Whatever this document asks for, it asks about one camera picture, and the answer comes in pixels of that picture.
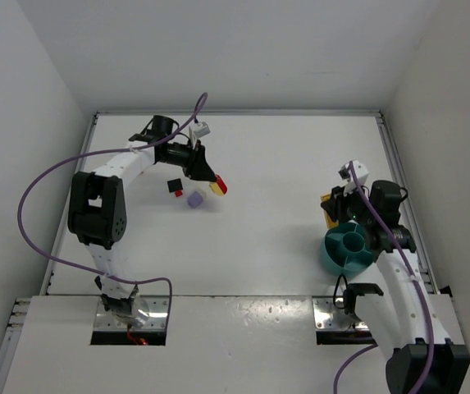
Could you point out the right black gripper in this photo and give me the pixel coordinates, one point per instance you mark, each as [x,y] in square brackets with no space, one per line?
[337,203]

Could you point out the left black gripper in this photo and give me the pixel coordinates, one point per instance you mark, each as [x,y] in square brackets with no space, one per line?
[196,161]

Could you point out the yellow lego piece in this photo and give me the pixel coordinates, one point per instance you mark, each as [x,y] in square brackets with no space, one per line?
[214,189]

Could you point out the red lego piece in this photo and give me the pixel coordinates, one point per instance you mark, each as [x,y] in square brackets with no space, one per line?
[221,185]

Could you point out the yellow lego plate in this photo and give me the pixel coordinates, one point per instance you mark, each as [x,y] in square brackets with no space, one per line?
[330,223]

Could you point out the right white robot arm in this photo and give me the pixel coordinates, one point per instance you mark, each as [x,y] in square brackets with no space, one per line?
[375,257]

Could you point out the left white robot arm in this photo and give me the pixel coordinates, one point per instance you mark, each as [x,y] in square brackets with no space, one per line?
[97,210]

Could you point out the purple lego block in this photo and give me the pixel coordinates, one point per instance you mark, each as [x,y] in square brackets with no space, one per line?
[195,199]

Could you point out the teal divided round container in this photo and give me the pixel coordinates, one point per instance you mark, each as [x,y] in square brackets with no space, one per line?
[343,250]

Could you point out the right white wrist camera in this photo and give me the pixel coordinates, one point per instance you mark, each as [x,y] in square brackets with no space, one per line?
[354,171]

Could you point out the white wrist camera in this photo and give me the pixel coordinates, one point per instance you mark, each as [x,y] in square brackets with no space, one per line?
[198,130]
[354,171]

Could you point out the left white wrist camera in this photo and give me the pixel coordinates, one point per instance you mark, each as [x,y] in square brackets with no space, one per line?
[198,130]

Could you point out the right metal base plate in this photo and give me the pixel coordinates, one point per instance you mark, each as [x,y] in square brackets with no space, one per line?
[329,318]

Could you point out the metal base plate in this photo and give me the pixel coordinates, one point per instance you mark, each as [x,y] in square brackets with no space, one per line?
[329,318]
[149,315]

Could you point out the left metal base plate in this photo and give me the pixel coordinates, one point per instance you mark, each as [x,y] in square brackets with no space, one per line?
[149,315]

